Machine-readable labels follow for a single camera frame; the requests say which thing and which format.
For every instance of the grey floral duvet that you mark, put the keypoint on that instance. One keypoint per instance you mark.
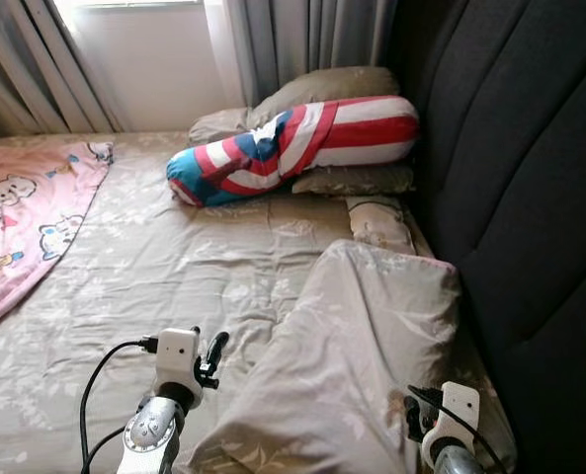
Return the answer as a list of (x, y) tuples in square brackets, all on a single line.
[(352, 346)]

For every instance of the bed with grey floral sheet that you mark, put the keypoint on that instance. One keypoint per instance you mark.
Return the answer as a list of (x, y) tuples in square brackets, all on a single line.
[(194, 267)]

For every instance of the beige cartoon print pillow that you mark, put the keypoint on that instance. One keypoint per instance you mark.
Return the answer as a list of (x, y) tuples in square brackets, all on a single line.
[(376, 222)]

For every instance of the flat grey floral pillow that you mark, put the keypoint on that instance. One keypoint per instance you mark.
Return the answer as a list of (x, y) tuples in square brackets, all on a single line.
[(362, 180)]

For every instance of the pink cartoon print blanket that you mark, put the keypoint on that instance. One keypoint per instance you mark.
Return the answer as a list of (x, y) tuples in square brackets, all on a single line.
[(26, 217)]

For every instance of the red white blue bolster pillow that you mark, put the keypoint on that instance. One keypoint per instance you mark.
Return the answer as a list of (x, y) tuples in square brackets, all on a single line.
[(352, 128)]

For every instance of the large grey floral pillow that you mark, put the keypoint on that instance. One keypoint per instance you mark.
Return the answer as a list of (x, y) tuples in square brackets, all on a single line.
[(322, 89)]

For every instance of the dark grey padded headboard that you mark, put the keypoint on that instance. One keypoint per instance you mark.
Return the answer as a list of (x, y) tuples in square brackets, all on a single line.
[(510, 148)]

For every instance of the grey curtain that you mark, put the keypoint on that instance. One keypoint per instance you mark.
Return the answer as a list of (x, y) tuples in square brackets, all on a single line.
[(312, 39), (36, 59)]

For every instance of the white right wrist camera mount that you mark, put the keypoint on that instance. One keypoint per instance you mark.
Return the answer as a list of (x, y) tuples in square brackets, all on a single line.
[(460, 405)]

